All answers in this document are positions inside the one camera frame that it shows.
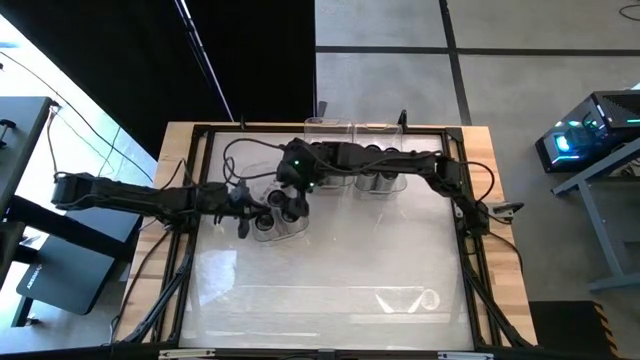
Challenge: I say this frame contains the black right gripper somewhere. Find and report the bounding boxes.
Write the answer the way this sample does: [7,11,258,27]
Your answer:
[275,138,327,220]

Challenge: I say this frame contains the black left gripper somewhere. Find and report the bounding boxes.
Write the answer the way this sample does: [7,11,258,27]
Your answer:
[197,180,275,240]

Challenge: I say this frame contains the white can red stripe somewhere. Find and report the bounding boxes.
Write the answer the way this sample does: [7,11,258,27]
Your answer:
[253,212,276,242]
[278,207,307,236]
[266,188,289,210]

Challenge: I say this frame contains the clear plastic bin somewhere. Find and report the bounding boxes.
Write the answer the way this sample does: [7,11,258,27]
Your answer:
[351,122,407,197]
[303,117,354,191]
[238,162,312,246]

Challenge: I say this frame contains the black desk leg bar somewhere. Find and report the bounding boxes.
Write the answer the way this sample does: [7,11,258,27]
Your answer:
[0,194,140,262]

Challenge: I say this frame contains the silver metal pole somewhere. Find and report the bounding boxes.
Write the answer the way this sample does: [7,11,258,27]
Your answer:
[172,0,235,124]

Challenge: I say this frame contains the black backdrop curtain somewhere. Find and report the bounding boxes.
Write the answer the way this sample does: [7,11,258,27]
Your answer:
[0,0,316,157]

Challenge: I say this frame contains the black desk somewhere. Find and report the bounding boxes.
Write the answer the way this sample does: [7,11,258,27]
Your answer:
[0,96,54,216]

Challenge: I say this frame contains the black box hazard stripes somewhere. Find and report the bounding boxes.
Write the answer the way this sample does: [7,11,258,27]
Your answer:
[528,299,621,359]

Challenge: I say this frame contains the black RGB computer tower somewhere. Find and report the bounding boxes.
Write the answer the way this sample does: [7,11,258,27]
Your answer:
[533,89,640,174]

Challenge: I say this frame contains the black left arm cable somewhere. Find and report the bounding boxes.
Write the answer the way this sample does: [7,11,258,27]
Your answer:
[154,158,201,192]

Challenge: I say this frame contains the silver metal bracket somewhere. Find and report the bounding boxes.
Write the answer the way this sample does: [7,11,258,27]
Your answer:
[158,348,217,359]
[437,351,495,360]

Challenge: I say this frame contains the black flat base plate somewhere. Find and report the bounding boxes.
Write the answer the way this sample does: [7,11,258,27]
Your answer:
[14,192,142,317]

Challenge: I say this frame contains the tan floor cable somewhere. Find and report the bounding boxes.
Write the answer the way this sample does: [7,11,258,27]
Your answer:
[46,104,66,189]

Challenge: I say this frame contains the grey metal desk frame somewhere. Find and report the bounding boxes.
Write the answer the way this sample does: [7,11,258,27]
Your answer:
[551,142,640,292]

